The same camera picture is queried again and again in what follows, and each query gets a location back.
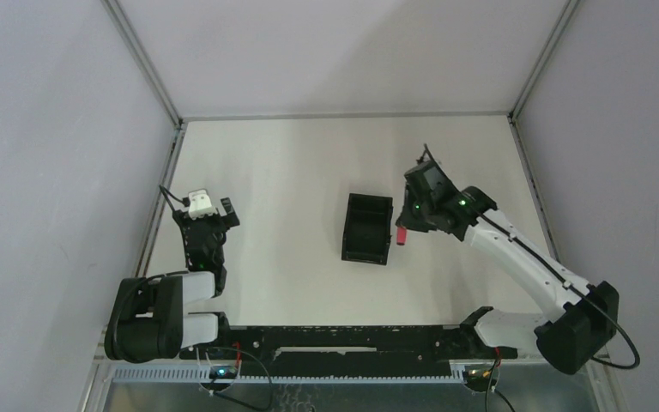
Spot red handled screwdriver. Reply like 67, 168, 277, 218
396, 227, 408, 245

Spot black plastic bin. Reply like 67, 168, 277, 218
341, 193, 393, 265

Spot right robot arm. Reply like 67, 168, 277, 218
396, 160, 620, 375

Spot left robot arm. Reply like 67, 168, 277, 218
104, 191, 240, 364

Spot left controller board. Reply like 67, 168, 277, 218
209, 366, 239, 381

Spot controller board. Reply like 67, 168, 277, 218
209, 366, 239, 381
463, 365, 499, 393

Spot right controller board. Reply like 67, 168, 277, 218
463, 365, 499, 393

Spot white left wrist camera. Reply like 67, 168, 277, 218
188, 189, 218, 220

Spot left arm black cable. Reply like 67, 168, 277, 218
159, 185, 190, 213

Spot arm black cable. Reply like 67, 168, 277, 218
420, 142, 642, 371
159, 185, 190, 213

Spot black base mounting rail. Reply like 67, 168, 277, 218
178, 324, 519, 379

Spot grey slotted cable duct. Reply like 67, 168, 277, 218
112, 363, 467, 385

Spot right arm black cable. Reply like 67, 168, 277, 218
420, 142, 642, 371

